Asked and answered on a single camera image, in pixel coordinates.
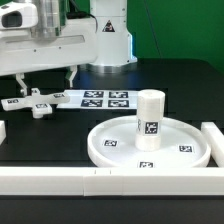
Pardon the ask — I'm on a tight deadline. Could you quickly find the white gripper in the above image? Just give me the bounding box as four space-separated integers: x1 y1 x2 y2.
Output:
0 18 97 96

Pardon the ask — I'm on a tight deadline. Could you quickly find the white cross-shaped table base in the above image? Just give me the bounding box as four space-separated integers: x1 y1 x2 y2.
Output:
1 88 70 119

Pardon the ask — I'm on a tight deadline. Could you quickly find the white round table top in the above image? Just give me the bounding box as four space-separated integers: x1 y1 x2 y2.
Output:
87 115 211 169

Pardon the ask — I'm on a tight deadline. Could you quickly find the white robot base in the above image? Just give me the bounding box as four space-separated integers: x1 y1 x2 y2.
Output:
82 0 137 74

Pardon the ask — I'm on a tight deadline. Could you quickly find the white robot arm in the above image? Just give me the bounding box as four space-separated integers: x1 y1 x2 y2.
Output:
0 0 98 94

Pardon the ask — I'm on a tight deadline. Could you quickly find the white marker sheet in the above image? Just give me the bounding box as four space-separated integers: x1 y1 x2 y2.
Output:
58 90 138 109

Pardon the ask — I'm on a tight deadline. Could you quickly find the white left fence bar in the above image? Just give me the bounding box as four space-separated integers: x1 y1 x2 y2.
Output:
0 121 6 145

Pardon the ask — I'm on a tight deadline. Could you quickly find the white fence bar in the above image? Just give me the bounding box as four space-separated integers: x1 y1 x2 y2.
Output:
0 167 224 196
201 122 224 168
0 121 6 145

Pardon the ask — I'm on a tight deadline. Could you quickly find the white front fence bar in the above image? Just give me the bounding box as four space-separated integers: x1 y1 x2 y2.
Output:
0 167 224 196

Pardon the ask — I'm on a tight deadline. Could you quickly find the white right fence bar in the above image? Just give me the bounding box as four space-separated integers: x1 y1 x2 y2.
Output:
201 122 224 168

